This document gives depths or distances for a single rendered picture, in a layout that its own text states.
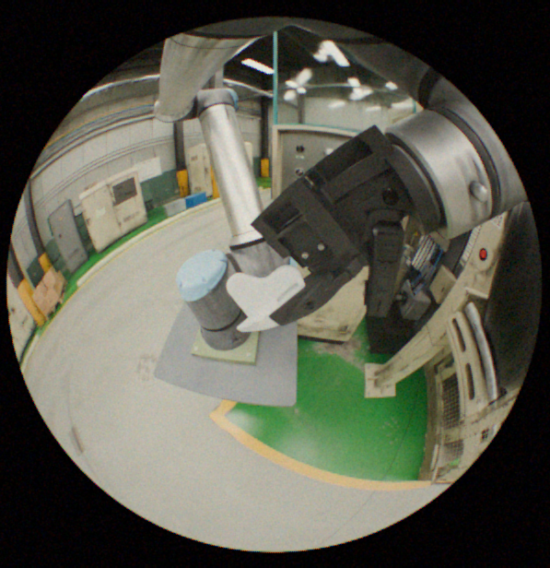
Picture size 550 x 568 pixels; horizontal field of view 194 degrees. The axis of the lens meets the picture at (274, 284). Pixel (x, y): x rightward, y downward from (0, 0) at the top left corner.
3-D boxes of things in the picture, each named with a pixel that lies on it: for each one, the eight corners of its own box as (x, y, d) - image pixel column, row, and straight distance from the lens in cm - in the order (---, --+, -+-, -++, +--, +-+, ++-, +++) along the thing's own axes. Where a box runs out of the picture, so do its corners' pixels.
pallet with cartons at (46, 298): (68, 280, 577) (57, 258, 567) (63, 301, 466) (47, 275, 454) (53, 298, 610) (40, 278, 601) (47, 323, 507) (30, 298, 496)
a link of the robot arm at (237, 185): (239, 291, 60) (185, 109, 76) (280, 271, 65) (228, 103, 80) (256, 307, 46) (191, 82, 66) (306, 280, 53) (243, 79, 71)
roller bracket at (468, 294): (450, 307, 66) (464, 285, 63) (486, 314, 100) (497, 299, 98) (452, 314, 65) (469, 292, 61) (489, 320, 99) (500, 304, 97)
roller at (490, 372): (461, 308, 67) (468, 298, 66) (466, 309, 71) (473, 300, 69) (485, 408, 61) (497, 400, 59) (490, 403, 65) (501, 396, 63)
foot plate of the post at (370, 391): (365, 363, 135) (367, 361, 132) (392, 364, 149) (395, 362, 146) (364, 397, 128) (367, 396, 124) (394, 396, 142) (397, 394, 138)
